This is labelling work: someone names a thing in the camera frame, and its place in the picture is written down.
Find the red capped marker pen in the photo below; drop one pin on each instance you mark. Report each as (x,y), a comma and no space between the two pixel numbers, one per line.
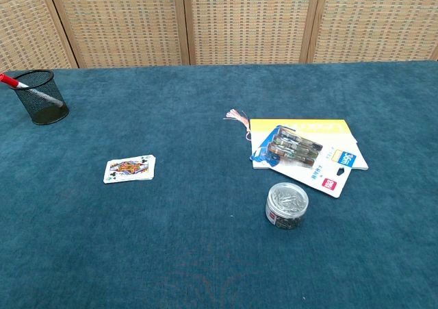
(8,79)

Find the clear jar of paper clips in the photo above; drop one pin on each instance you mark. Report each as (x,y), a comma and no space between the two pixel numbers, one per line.
(286,203)

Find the woven bamboo screen panel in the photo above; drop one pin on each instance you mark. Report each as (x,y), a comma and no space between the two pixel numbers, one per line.
(119,21)
(20,24)
(250,21)
(376,21)

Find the yellow white notebook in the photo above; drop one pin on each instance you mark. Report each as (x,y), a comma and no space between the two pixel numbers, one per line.
(308,124)

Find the black mesh pen holder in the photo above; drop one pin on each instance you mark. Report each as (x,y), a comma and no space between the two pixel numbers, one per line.
(44,112)

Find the blue table cloth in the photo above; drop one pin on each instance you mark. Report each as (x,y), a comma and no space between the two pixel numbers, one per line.
(205,254)

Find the king of clubs playing card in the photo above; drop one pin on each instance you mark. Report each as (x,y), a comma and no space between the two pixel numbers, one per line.
(128,168)

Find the blister pack of clips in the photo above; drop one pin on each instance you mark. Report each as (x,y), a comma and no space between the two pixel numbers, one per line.
(308,176)

